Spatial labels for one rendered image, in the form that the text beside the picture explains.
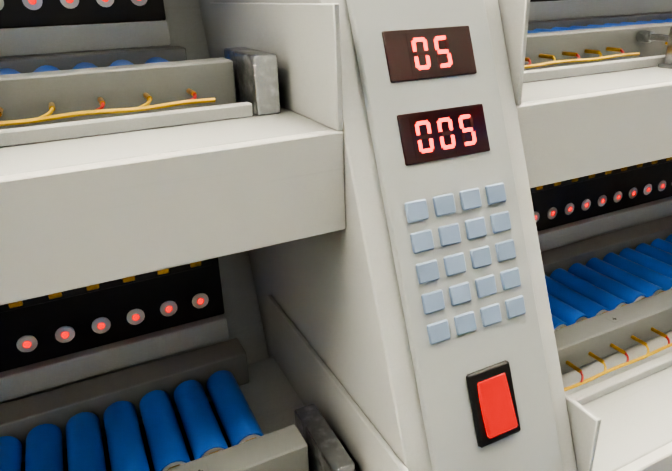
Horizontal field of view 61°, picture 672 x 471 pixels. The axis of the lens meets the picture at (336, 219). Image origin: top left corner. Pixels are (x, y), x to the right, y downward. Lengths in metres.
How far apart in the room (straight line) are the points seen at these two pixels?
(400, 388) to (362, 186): 0.09
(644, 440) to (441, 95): 0.23
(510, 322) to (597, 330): 0.15
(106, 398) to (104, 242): 0.17
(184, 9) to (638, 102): 0.31
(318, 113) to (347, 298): 0.09
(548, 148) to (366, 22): 0.12
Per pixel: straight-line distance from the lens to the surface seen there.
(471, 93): 0.27
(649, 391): 0.42
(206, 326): 0.39
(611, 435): 0.38
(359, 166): 0.24
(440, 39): 0.27
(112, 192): 0.22
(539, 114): 0.31
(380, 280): 0.24
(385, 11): 0.26
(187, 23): 0.45
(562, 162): 0.33
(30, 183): 0.22
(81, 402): 0.38
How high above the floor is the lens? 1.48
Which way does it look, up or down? 3 degrees down
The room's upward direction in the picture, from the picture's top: 11 degrees counter-clockwise
